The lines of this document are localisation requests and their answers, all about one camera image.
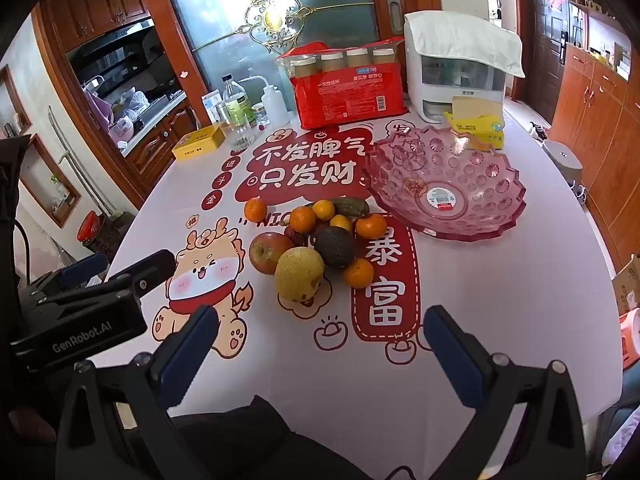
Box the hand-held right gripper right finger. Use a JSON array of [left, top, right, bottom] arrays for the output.
[[422, 305, 587, 480]]

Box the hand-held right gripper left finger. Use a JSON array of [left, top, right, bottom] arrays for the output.
[[54, 304, 221, 480]]

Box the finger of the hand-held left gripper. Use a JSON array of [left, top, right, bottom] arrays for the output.
[[59, 253, 111, 287], [102, 249, 177, 292]]

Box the red apple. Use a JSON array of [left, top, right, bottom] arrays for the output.
[[248, 231, 296, 276]]

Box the orange tangerine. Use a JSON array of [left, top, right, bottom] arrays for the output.
[[289, 206, 317, 234], [244, 197, 269, 222], [355, 213, 388, 241], [345, 258, 376, 289]]

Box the yellow pear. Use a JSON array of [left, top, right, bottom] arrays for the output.
[[274, 248, 326, 304]]

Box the dark avocado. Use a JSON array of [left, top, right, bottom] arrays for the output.
[[313, 226, 357, 268]]

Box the pink plastic fruit bowl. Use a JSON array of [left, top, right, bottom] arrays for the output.
[[362, 126, 527, 242]]

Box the red stool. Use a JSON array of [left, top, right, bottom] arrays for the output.
[[76, 210, 108, 248]]

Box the person's leg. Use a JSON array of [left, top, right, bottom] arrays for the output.
[[167, 394, 386, 480]]

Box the printed red white tablecloth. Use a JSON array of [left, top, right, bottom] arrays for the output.
[[92, 107, 618, 480]]

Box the yellow flat box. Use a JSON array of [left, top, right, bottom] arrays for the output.
[[172, 125, 227, 162]]

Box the clear drinking glass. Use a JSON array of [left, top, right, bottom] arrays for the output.
[[220, 119, 257, 151]]

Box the pink plastic bag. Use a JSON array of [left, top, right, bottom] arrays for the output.
[[82, 85, 118, 133]]

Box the white carton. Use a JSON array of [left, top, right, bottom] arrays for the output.
[[202, 89, 226, 126]]

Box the pink plastic stool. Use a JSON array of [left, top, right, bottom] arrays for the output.
[[619, 307, 640, 371]]

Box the overripe brown banana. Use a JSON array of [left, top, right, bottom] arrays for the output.
[[306, 197, 371, 218]]

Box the clear bottle green label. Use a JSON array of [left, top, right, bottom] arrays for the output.
[[221, 74, 256, 128]]

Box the cardboard box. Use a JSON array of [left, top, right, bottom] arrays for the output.
[[611, 255, 640, 316]]

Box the white squeeze bottle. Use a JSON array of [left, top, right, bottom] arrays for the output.
[[240, 76, 291, 128]]

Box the black range hood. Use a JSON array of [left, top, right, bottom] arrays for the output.
[[67, 17, 178, 98]]

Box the white round stool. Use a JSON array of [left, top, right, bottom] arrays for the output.
[[542, 140, 585, 186]]

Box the yellow tissue box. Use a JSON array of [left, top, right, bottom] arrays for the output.
[[444, 95, 506, 151]]

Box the red paper cup package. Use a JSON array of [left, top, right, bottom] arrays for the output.
[[276, 37, 408, 130]]

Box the wooden storage cabinet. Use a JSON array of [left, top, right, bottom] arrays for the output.
[[547, 55, 640, 271]]

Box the frosted glass door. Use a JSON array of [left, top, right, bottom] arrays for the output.
[[157, 0, 381, 111]]

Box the white countertop appliance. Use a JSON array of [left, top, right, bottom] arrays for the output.
[[404, 10, 525, 123]]

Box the white cloth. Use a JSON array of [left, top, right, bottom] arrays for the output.
[[404, 10, 525, 78]]

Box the dark wooden entry door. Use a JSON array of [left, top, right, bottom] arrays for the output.
[[527, 0, 572, 123]]

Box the black cable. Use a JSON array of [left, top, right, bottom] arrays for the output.
[[12, 217, 32, 281]]

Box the wooden wall cabinet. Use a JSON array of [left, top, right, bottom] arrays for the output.
[[42, 0, 151, 53]]

